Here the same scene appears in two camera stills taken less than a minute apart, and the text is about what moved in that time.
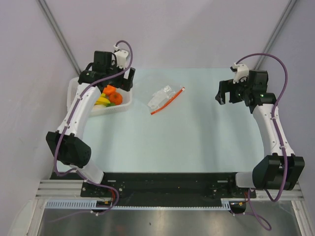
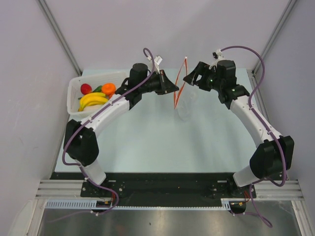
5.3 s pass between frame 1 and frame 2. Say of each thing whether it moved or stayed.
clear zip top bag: moved
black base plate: stayed
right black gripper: moved
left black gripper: moved
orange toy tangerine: stayed
